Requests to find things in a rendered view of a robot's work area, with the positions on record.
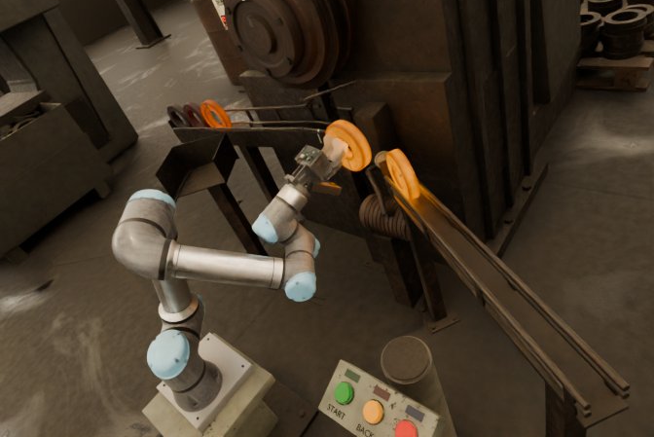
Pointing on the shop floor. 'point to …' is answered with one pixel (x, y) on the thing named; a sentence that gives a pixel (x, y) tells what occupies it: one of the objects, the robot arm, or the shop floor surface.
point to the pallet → (618, 37)
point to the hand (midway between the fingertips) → (345, 140)
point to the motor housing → (393, 248)
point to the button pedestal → (352, 418)
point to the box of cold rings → (44, 173)
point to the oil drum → (219, 36)
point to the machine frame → (429, 80)
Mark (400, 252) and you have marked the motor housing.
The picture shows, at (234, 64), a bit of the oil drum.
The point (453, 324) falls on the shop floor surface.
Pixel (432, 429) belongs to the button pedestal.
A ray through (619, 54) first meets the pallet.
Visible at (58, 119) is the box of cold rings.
